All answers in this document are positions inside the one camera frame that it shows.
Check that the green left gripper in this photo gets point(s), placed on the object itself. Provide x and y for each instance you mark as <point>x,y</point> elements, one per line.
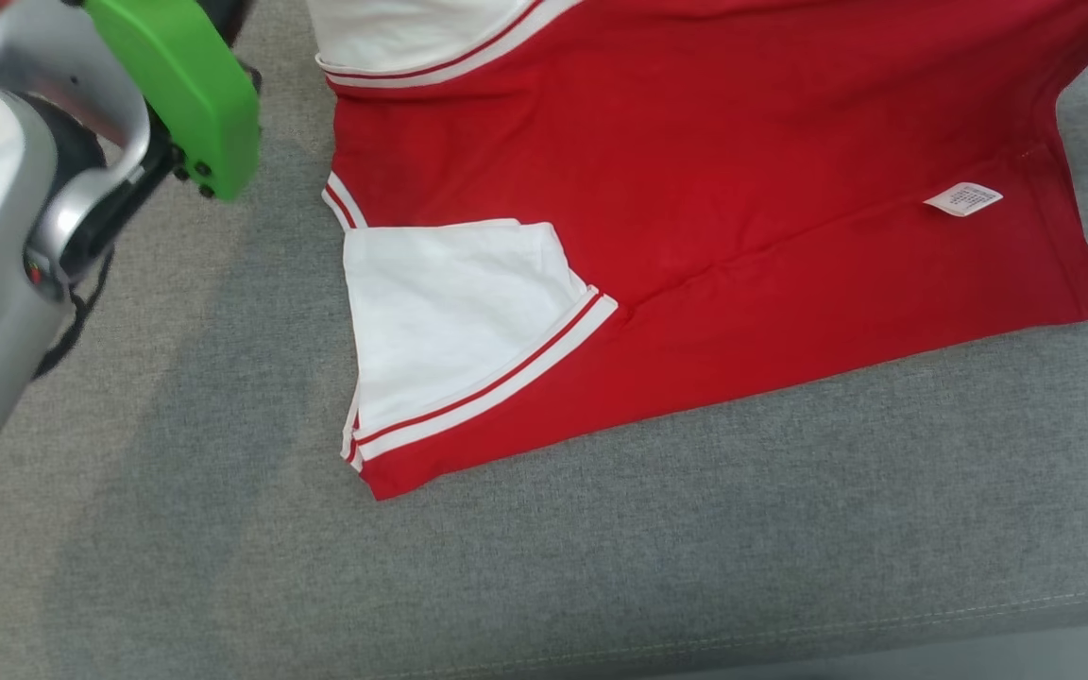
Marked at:
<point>195,104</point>

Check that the grey fabric sofa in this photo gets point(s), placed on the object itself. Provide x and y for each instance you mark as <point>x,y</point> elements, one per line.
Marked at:
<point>544,567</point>

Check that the red and white jersey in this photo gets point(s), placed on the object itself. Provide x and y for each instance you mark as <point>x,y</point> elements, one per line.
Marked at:
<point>742,170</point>

